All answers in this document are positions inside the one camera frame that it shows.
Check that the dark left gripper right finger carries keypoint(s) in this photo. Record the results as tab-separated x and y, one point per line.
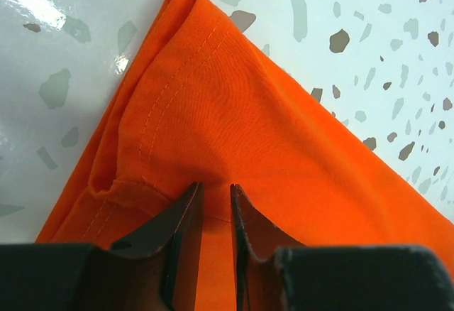
274	271

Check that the orange t shirt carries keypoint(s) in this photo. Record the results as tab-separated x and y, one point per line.
200	103

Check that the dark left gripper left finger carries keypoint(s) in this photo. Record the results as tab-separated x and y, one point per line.
155	267

